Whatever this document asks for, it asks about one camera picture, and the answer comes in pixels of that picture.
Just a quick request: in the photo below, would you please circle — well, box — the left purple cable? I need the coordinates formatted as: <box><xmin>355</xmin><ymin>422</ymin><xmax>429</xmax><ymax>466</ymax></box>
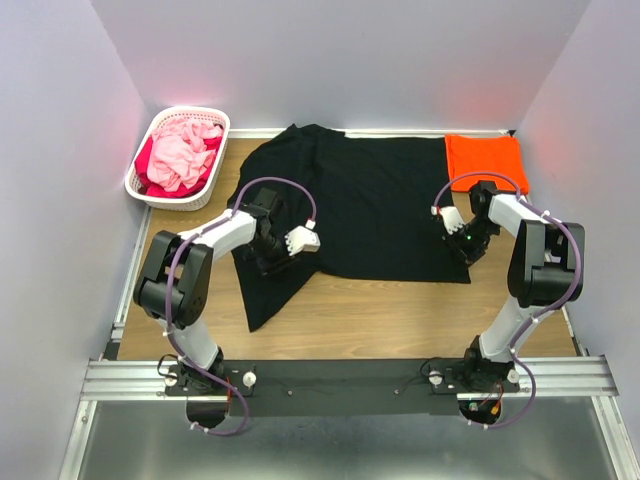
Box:
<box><xmin>164</xmin><ymin>175</ymin><xmax>320</xmax><ymax>437</ymax></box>

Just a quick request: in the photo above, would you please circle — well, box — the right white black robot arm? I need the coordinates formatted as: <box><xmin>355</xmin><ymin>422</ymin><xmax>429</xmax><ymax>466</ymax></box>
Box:
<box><xmin>427</xmin><ymin>180</ymin><xmax>585</xmax><ymax>392</ymax></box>

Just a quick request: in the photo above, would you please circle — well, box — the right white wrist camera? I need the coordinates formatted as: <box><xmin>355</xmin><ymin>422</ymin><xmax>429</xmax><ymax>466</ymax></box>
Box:
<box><xmin>431</xmin><ymin>206</ymin><xmax>465</xmax><ymax>236</ymax></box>

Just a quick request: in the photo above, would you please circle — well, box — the black t shirt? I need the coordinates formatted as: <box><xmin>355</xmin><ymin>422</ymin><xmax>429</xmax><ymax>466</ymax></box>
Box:
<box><xmin>233</xmin><ymin>125</ymin><xmax>470</xmax><ymax>331</ymax></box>

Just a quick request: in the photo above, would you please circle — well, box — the light pink t shirt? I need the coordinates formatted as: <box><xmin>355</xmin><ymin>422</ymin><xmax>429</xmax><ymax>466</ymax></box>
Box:
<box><xmin>146</xmin><ymin>117</ymin><xmax>224</xmax><ymax>196</ymax></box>

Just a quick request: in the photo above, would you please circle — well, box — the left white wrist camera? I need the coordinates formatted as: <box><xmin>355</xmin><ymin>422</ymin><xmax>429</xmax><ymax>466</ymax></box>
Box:
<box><xmin>284</xmin><ymin>219</ymin><xmax>321</xmax><ymax>257</ymax></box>

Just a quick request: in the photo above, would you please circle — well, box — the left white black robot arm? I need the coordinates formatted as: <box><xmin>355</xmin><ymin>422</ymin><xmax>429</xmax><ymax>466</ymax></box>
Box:
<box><xmin>133</xmin><ymin>188</ymin><xmax>320</xmax><ymax>395</ymax></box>

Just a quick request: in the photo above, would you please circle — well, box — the magenta t shirt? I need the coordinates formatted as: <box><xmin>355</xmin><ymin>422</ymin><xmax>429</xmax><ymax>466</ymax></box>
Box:
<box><xmin>134</xmin><ymin>135</ymin><xmax>221</xmax><ymax>199</ymax></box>

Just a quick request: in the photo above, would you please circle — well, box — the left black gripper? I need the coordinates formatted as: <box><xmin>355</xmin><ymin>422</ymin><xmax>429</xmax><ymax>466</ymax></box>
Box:
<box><xmin>249</xmin><ymin>231</ymin><xmax>301</xmax><ymax>284</ymax></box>

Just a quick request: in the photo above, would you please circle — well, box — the purple cable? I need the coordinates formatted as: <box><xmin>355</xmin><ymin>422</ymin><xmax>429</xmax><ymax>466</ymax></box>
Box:
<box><xmin>164</xmin><ymin>175</ymin><xmax>320</xmax><ymax>437</ymax></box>
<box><xmin>432</xmin><ymin>171</ymin><xmax>585</xmax><ymax>430</ymax></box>

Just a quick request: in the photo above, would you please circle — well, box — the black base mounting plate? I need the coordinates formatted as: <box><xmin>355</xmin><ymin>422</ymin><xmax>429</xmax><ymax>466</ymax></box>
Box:
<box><xmin>157</xmin><ymin>356</ymin><xmax>520</xmax><ymax>418</ymax></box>

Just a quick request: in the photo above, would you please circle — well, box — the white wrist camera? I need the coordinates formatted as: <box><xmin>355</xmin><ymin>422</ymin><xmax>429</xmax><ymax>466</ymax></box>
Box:
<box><xmin>431</xmin><ymin>206</ymin><xmax>465</xmax><ymax>236</ymax></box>
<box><xmin>284</xmin><ymin>219</ymin><xmax>321</xmax><ymax>257</ymax></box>

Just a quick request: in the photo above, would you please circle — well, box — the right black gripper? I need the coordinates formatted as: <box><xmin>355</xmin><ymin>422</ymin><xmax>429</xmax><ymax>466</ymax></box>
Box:
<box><xmin>440</xmin><ymin>219</ymin><xmax>500</xmax><ymax>276</ymax></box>

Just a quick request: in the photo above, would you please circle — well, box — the white plastic laundry basket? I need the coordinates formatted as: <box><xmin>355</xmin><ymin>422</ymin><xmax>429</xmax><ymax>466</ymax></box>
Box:
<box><xmin>124</xmin><ymin>106</ymin><xmax>230</xmax><ymax>211</ymax></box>

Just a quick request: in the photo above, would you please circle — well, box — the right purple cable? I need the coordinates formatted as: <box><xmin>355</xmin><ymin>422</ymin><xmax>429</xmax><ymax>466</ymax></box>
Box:
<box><xmin>432</xmin><ymin>171</ymin><xmax>585</xmax><ymax>430</ymax></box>

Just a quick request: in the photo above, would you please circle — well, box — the folded orange t shirt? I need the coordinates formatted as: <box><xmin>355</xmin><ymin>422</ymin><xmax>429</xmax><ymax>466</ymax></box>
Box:
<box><xmin>445</xmin><ymin>135</ymin><xmax>530</xmax><ymax>195</ymax></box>

